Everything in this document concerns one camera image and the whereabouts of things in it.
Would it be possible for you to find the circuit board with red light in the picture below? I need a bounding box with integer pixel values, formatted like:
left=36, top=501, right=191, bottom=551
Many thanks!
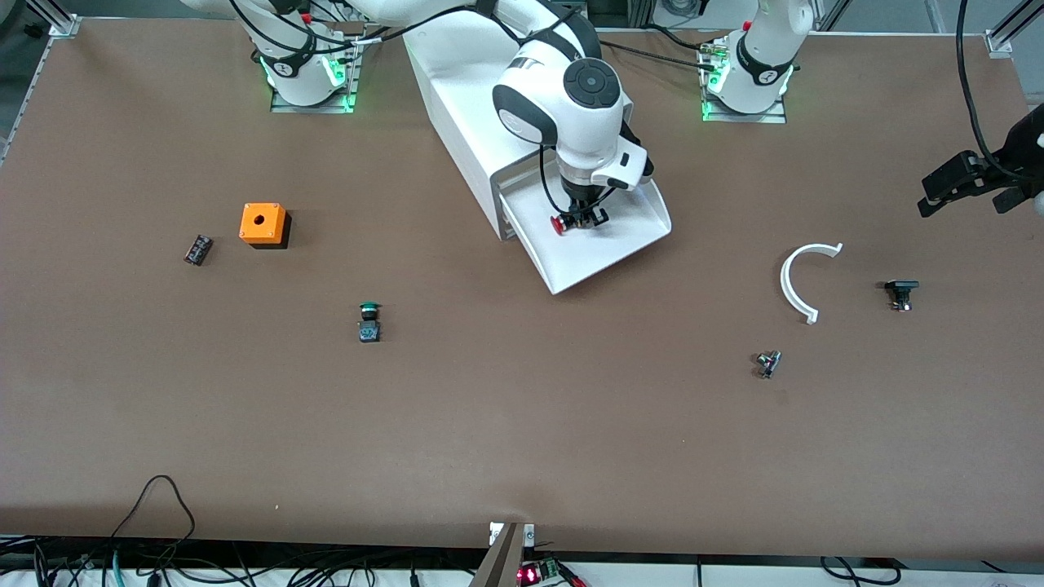
left=518, top=557, right=585, bottom=587

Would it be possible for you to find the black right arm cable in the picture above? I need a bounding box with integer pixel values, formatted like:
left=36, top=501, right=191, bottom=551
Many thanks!
left=228, top=0, right=608, bottom=214

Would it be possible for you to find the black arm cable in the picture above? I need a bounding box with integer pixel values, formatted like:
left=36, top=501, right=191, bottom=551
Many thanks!
left=955, top=0, right=1030, bottom=182
left=228, top=0, right=608, bottom=214

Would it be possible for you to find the aluminium frame profile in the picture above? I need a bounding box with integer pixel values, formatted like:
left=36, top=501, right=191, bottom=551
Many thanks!
left=984, top=0, right=1044, bottom=58
left=24, top=0, right=82, bottom=38

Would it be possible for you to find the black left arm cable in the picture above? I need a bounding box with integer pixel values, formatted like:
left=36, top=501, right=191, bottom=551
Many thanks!
left=955, top=0, right=1030, bottom=182

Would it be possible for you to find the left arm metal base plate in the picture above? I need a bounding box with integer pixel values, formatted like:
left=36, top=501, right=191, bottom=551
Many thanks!
left=699, top=37, right=789, bottom=125

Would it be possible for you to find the white curved plastic bracket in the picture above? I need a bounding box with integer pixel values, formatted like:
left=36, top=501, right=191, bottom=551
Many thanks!
left=780, top=242, right=844, bottom=325

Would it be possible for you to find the orange button enclosure box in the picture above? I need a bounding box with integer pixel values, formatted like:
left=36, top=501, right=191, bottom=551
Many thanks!
left=239, top=202, right=292, bottom=250

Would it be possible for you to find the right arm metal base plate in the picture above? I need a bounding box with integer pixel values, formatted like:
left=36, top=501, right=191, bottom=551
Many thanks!
left=269, top=41, right=361, bottom=114

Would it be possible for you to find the grey metal mounting post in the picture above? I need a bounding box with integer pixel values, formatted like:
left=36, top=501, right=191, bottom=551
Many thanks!
left=469, top=522, right=536, bottom=587

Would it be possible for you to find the black cable under table edge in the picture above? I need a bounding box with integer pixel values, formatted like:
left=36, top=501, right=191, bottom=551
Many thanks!
left=820, top=556, right=903, bottom=587

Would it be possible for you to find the thin black looped cable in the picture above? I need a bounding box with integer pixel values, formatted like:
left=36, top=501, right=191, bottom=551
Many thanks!
left=108, top=474, right=197, bottom=541

